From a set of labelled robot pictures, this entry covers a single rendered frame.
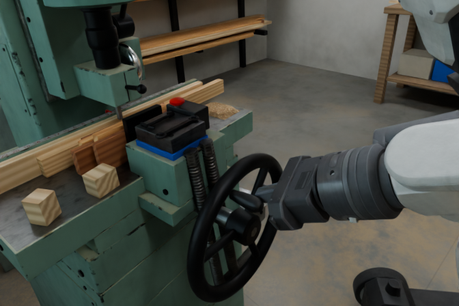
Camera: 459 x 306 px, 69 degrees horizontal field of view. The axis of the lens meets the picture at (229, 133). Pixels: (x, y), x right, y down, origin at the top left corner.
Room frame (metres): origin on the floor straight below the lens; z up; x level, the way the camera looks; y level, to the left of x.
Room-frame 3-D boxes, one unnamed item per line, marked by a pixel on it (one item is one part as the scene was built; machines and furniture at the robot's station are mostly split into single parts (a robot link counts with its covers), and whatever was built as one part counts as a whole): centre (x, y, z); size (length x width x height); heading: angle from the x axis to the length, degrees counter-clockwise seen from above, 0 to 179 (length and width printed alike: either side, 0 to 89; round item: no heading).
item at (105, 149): (0.63, 0.18, 0.93); 0.23 x 0.01 x 0.07; 141
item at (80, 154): (0.63, 0.23, 0.93); 0.22 x 0.02 x 0.05; 141
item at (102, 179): (0.50, 0.23, 0.92); 0.05 x 0.04 x 0.04; 147
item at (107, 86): (0.71, 0.26, 1.03); 0.14 x 0.07 x 0.09; 51
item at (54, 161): (0.76, 0.19, 0.92); 0.55 x 0.02 x 0.04; 141
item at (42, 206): (0.42, 0.30, 0.92); 0.03 x 0.03 x 0.05; 74
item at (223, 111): (0.82, 0.03, 0.91); 0.10 x 0.07 x 0.02; 51
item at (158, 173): (0.56, 0.10, 0.91); 0.15 x 0.14 x 0.09; 141
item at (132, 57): (0.87, 0.27, 1.02); 0.12 x 0.03 x 0.12; 51
